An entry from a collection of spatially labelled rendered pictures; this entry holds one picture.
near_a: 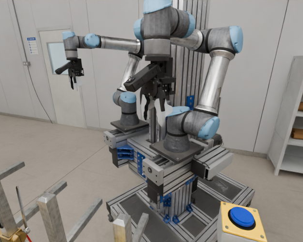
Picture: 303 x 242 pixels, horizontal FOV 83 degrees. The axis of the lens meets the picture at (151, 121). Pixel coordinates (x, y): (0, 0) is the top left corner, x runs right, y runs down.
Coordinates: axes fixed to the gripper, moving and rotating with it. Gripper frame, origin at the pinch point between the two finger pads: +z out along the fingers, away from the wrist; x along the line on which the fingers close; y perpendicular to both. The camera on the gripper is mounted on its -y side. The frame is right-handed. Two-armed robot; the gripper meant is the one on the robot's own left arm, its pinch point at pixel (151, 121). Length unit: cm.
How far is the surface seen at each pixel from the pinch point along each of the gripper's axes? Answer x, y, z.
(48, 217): 8.2, -33.3, 25.2
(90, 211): 23, -17, 47
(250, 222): -34.6, -5.5, 8.5
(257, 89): 53, 244, 23
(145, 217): 5.6, 1.2, 49.0
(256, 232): -35.9, -5.9, 9.4
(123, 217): -11.6, -18.7, 18.3
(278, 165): 0, 222, 116
